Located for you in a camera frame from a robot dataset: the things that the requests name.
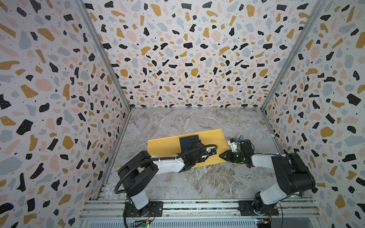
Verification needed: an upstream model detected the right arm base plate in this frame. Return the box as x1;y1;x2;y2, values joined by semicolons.
238;200;279;216

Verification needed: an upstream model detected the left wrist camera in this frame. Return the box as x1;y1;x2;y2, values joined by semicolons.
207;149;217;157

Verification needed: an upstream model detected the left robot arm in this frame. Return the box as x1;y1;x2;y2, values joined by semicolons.
114;140;218;211

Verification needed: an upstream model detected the black corrugated cable left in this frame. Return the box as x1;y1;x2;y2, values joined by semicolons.
113;144;218;195

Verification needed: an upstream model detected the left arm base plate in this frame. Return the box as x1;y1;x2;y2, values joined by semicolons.
123;201;163;218

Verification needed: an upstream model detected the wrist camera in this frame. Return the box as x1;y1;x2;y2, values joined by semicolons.
207;149;217;157
227;138;239;153

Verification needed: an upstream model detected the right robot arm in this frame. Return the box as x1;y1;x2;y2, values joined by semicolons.
219;139;316;213

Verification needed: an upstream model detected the dark blue gift box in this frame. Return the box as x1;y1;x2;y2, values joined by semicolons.
179;135;199;153

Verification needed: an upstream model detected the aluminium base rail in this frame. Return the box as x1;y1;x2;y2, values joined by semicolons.
77;198;325;228

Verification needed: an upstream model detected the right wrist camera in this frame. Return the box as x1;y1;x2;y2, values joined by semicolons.
227;138;239;153

